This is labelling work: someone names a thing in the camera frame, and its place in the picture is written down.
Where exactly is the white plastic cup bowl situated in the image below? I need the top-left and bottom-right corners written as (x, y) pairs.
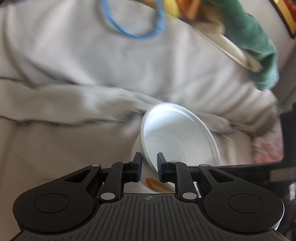
top-left (132, 103), bottom-right (220, 192)

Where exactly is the pink floral blanket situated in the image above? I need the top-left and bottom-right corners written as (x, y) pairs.
top-left (252, 119), bottom-right (284, 163)

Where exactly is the grey bed sheet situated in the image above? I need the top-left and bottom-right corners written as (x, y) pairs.
top-left (0, 0), bottom-right (283, 209)

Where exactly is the green towel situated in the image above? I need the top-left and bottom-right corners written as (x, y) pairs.
top-left (207, 1), bottom-right (279, 91)

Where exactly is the yellow duck plush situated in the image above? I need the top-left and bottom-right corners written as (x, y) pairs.
top-left (163, 0), bottom-right (201, 20)

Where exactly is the red gold framed picture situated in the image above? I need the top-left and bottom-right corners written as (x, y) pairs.
top-left (270, 0), bottom-right (296, 39)

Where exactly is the blue strap loop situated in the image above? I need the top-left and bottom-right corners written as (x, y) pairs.
top-left (101, 0), bottom-right (167, 40)

